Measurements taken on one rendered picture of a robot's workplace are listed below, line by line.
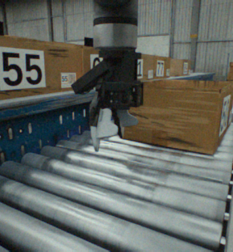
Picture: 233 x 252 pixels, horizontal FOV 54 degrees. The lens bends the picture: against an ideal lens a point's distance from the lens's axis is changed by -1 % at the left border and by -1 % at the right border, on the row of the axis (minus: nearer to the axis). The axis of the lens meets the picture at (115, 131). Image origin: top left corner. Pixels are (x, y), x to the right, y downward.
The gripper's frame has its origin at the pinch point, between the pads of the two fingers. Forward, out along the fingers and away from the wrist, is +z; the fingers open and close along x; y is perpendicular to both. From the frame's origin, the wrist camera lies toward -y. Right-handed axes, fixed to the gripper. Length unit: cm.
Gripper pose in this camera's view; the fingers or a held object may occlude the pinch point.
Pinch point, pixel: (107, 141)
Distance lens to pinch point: 53.6
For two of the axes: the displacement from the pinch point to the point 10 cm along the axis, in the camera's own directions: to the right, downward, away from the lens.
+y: 8.7, 1.3, -4.7
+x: 4.9, -2.3, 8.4
